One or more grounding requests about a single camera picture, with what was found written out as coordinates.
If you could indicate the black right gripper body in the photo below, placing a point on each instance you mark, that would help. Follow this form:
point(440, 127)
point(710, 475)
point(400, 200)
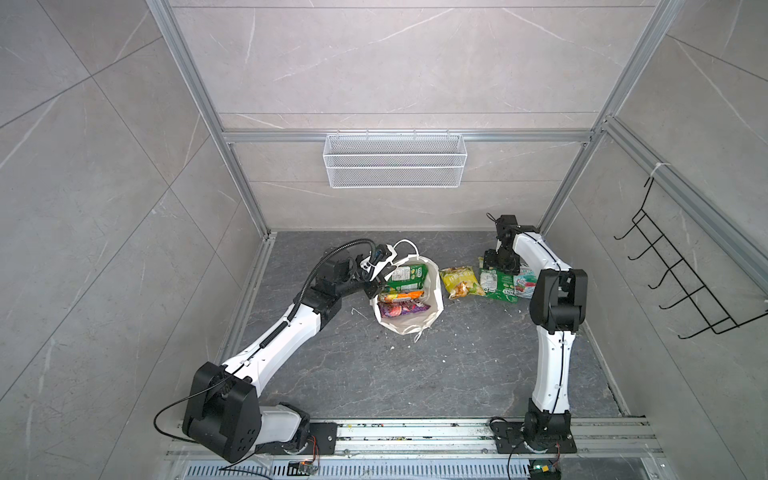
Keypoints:
point(503, 260)

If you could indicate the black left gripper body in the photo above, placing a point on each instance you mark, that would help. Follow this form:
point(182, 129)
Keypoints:
point(373, 286)

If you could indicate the green Fox's candy bag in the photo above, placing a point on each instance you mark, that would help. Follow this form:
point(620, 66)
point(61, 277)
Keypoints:
point(497, 285)

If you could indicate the teal snack packet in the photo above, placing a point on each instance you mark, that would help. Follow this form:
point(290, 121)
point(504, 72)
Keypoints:
point(524, 283)

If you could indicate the white floral paper bag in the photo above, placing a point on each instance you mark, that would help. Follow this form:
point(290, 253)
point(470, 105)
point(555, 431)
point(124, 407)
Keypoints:
point(415, 324)

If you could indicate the yellow chips snack bag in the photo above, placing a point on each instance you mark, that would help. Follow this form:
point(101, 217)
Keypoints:
point(461, 282)

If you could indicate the orange snack packet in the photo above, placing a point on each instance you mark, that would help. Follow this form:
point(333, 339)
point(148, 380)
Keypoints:
point(394, 296)

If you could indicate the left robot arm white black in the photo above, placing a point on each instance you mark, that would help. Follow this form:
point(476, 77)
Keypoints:
point(223, 411)

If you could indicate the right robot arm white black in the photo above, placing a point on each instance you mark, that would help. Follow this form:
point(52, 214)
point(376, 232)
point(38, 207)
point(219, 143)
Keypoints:
point(557, 308)

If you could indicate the purple Fox's berries candy bag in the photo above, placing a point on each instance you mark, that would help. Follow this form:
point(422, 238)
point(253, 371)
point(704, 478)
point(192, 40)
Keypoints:
point(398, 309)

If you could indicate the green white snack packet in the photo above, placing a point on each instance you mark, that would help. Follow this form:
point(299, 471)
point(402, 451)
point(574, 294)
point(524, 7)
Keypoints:
point(408, 277)

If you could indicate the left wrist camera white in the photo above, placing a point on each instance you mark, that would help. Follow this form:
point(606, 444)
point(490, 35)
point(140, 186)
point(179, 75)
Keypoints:
point(375, 263)

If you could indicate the white wire mesh basket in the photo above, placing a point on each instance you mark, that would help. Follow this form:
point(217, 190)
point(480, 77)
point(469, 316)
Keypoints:
point(371, 161)

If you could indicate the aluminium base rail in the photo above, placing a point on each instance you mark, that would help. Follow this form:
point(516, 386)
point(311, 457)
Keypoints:
point(441, 448)

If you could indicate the black wire hook rack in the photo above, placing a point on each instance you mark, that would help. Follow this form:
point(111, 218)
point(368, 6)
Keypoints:
point(679, 271)

